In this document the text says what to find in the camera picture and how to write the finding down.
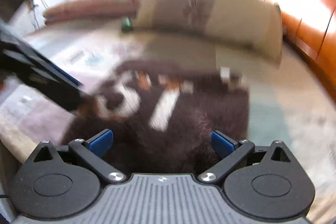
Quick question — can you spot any dark brown knit sweater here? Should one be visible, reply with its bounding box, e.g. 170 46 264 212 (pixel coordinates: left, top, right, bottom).
62 60 249 175

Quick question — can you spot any patchwork pastel bed sheet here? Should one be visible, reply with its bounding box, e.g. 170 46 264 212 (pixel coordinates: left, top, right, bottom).
0 16 336 224

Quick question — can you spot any green glass bottle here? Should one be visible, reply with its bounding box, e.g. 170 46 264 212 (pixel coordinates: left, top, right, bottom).
121 17 134 33

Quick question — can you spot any folded pink floral quilt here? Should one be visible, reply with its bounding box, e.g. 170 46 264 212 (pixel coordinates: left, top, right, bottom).
43 0 142 24

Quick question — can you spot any floral beige pillow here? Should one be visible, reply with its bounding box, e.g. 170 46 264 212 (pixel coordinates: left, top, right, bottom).
134 0 282 64

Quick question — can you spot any orange wooden headboard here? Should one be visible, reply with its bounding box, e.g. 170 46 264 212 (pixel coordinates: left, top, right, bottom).
267 0 335 98

